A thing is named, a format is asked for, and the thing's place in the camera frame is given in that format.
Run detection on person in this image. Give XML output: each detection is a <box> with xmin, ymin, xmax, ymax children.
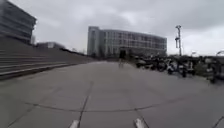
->
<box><xmin>117</xmin><ymin>49</ymin><xmax>128</xmax><ymax>69</ymax></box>

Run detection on grey paved slab plaza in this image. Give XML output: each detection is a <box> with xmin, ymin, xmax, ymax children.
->
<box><xmin>0</xmin><ymin>60</ymin><xmax>224</xmax><ymax>128</ymax></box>

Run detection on large grey glass-fronted building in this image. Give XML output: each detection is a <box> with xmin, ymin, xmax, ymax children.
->
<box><xmin>86</xmin><ymin>26</ymin><xmax>168</xmax><ymax>60</ymax></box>

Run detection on low flat building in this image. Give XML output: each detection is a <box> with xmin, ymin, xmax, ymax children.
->
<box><xmin>35</xmin><ymin>41</ymin><xmax>66</xmax><ymax>50</ymax></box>

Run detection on robot's own part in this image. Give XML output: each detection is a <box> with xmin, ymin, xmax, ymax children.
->
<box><xmin>133</xmin><ymin>118</ymin><xmax>146</xmax><ymax>128</ymax></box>
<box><xmin>69</xmin><ymin>119</ymin><xmax>80</xmax><ymax>128</ymax></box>

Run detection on row of parked scooters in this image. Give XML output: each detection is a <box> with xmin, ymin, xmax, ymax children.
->
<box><xmin>134</xmin><ymin>54</ymin><xmax>224</xmax><ymax>84</ymax></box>

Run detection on tall lamp pole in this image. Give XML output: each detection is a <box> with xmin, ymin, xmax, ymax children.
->
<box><xmin>174</xmin><ymin>24</ymin><xmax>183</xmax><ymax>57</ymax></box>

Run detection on wide grey stone steps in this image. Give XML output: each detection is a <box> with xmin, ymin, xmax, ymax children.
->
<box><xmin>0</xmin><ymin>36</ymin><xmax>98</xmax><ymax>81</ymax></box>

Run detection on grey building with banded floors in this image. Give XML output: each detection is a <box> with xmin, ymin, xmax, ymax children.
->
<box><xmin>0</xmin><ymin>0</ymin><xmax>38</xmax><ymax>44</ymax></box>

